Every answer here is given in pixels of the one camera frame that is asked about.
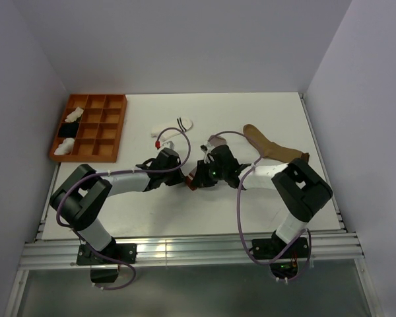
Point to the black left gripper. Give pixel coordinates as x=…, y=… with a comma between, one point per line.
x=179, y=178

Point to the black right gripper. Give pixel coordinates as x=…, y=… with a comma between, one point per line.
x=200, y=179

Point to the grey sock with red cuff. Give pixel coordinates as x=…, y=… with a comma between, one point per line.
x=215, y=141

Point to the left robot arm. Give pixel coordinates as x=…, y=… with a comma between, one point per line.
x=80, y=198

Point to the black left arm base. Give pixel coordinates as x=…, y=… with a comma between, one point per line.
x=105, y=269

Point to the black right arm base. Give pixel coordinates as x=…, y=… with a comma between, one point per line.
x=285, y=261

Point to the white sock with black stripes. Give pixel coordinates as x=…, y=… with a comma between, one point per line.
x=170, y=129

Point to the tan brown long sock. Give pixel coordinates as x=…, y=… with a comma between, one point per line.
x=271, y=150

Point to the orange wooden compartment tray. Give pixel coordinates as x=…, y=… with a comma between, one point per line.
x=100, y=127

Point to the white rolled sock in tray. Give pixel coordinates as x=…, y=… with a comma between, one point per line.
x=65, y=147

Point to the cream rolled sock in tray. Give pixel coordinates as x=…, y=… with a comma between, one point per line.
x=74, y=115

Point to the black rolled sock in tray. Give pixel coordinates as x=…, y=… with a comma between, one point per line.
x=68, y=130

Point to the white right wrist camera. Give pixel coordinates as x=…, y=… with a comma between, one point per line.
x=207, y=148

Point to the aluminium frame rail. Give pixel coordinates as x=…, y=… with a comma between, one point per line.
x=197, y=250

